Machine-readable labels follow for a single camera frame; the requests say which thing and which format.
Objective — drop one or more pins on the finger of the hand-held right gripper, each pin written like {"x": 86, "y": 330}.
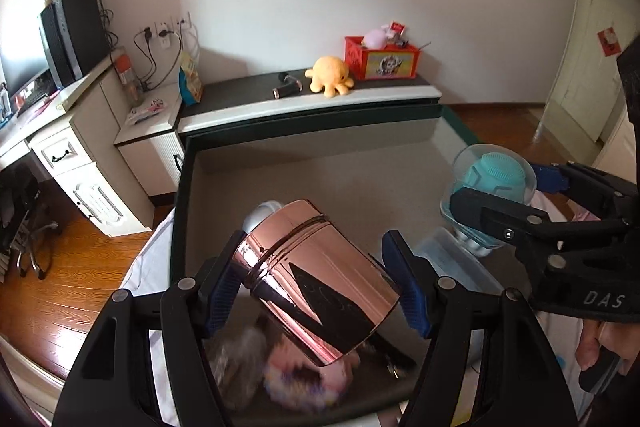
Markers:
{"x": 550, "y": 179}
{"x": 495, "y": 219}

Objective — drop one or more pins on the black cylinder device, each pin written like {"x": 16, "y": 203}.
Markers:
{"x": 287, "y": 89}

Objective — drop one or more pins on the striped white quilt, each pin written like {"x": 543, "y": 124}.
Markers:
{"x": 155, "y": 252}

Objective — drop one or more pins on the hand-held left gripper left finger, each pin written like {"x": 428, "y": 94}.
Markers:
{"x": 220, "y": 302}

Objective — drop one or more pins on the rose-gold metal canister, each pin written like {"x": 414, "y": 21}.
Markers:
{"x": 320, "y": 277}

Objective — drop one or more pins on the white desk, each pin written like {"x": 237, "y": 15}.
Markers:
{"x": 90, "y": 147}

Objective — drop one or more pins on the black keyboard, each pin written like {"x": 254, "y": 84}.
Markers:
{"x": 37, "y": 91}

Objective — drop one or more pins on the printed packet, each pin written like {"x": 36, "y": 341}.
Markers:
{"x": 145, "y": 112}

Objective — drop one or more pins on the black computer tower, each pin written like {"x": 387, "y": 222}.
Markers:
{"x": 75, "y": 39}

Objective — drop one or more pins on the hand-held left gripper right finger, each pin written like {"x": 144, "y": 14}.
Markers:
{"x": 410, "y": 292}

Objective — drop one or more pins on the pink plush toy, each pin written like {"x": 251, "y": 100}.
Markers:
{"x": 377, "y": 37}

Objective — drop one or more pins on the orange bottle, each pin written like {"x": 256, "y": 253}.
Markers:
{"x": 128, "y": 77}

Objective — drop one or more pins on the black office chair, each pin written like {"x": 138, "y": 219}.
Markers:
{"x": 22, "y": 207}

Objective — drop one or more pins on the person's right hand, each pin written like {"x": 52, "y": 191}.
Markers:
{"x": 587, "y": 347}

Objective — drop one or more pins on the pink and white toy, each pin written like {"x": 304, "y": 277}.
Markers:
{"x": 310, "y": 377}

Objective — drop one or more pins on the red card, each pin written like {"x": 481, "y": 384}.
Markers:
{"x": 398, "y": 29}

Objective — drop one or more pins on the computer monitor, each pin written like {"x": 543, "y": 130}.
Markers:
{"x": 22, "y": 67}

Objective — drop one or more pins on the white door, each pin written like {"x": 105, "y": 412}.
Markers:
{"x": 580, "y": 72}

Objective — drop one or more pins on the clear plastic box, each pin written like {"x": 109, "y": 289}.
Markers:
{"x": 450, "y": 257}

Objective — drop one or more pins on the black-top low cabinet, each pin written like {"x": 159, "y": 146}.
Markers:
{"x": 300, "y": 112}

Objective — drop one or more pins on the snack bag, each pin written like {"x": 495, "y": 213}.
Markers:
{"x": 191, "y": 79}

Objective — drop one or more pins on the wall socket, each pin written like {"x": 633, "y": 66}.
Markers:
{"x": 172, "y": 24}

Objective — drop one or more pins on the teal facial brush clear dome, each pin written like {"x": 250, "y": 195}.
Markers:
{"x": 495, "y": 174}

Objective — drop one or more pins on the pink gift box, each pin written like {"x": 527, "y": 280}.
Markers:
{"x": 310, "y": 172}

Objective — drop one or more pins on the dark cloth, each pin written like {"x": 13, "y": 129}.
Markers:
{"x": 631, "y": 107}

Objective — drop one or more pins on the red crate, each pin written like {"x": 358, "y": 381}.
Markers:
{"x": 387, "y": 64}

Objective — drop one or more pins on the yellow octopus plush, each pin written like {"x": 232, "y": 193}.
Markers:
{"x": 330, "y": 74}

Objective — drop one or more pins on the red door decoration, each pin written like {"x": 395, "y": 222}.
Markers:
{"x": 607, "y": 41}

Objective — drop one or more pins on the white nightstand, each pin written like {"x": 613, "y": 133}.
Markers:
{"x": 150, "y": 152}

